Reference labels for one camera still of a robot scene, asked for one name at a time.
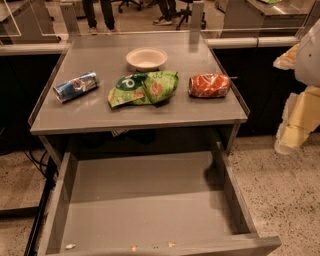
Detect open grey top drawer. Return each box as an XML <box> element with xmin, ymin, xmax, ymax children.
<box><xmin>38</xmin><ymin>147</ymin><xmax>281</xmax><ymax>256</ymax></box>

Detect crushed orange soda can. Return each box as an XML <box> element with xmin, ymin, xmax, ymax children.
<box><xmin>188</xmin><ymin>74</ymin><xmax>230</xmax><ymax>98</ymax></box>

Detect white paper bowl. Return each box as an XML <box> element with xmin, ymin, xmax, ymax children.
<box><xmin>126</xmin><ymin>47</ymin><xmax>168</xmax><ymax>72</ymax></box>

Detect seated person with sneakers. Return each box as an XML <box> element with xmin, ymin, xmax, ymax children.
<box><xmin>153</xmin><ymin>0</ymin><xmax>177</xmax><ymax>26</ymax></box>

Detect person in dark trousers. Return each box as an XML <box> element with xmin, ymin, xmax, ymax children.
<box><xmin>81</xmin><ymin>0</ymin><xmax>118</xmax><ymax>35</ymax></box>

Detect grey drawer cabinet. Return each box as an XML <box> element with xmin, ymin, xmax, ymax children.
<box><xmin>29</xmin><ymin>31</ymin><xmax>248</xmax><ymax>160</ymax></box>

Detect crushed blue soda can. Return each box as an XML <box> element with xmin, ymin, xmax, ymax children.
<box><xmin>53</xmin><ymin>72</ymin><xmax>99</xmax><ymax>103</ymax></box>

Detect black floor cables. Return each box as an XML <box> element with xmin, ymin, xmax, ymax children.
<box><xmin>0</xmin><ymin>126</ymin><xmax>51</xmax><ymax>178</ymax></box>

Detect grey background desk right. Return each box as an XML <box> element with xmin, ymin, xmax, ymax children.
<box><xmin>220</xmin><ymin>0</ymin><xmax>319</xmax><ymax>38</ymax></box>

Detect grey background desk left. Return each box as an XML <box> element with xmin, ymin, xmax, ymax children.
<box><xmin>0</xmin><ymin>0</ymin><xmax>59</xmax><ymax>45</ymax></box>

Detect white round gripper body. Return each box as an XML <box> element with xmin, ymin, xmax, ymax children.
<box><xmin>295</xmin><ymin>19</ymin><xmax>320</xmax><ymax>87</ymax></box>

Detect black office chair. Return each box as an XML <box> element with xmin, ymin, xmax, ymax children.
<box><xmin>176</xmin><ymin>0</ymin><xmax>207</xmax><ymax>30</ymax></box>

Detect green rice chip bag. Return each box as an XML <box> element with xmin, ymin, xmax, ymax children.
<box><xmin>108</xmin><ymin>71</ymin><xmax>179</xmax><ymax>108</ymax></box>

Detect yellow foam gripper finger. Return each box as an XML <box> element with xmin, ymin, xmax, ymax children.
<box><xmin>274</xmin><ymin>86</ymin><xmax>320</xmax><ymax>155</ymax></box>
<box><xmin>273</xmin><ymin>44</ymin><xmax>300</xmax><ymax>70</ymax></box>

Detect grey background desk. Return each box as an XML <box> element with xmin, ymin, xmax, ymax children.
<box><xmin>0</xmin><ymin>0</ymin><xmax>59</xmax><ymax>45</ymax></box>
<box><xmin>220</xmin><ymin>0</ymin><xmax>319</xmax><ymax>38</ymax></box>

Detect white horizontal rail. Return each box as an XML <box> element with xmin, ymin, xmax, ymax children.
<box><xmin>0</xmin><ymin>36</ymin><xmax>299</xmax><ymax>56</ymax></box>

